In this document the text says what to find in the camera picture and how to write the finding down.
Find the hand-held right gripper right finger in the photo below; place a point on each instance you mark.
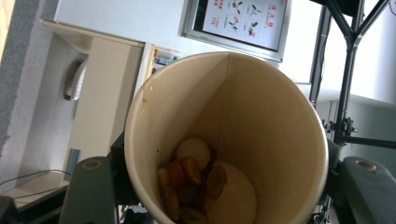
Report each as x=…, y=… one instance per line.
x=333, y=161

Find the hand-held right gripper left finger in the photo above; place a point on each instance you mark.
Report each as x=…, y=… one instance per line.
x=120, y=174

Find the beige paper cup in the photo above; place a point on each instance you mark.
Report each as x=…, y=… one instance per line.
x=255, y=118

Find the pile of brown food pieces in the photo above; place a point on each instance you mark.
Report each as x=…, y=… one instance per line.
x=186, y=183

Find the small white food ball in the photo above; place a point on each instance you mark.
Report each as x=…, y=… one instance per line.
x=193, y=151

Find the beige cabinet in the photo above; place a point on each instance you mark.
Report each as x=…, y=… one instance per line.
x=102, y=93

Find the black metal stand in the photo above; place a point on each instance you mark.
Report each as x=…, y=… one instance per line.
x=347, y=77

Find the light wooden desk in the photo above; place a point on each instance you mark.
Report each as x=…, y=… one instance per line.
x=34, y=189

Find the large white food piece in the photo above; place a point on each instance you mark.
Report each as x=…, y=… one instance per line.
x=235, y=196

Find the small shelf with bottles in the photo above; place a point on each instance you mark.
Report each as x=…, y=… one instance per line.
x=163, y=60

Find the white wall dispenser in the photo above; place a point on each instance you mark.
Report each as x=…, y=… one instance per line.
x=76, y=79

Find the silver framed wall poster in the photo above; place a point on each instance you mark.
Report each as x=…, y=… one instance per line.
x=243, y=21

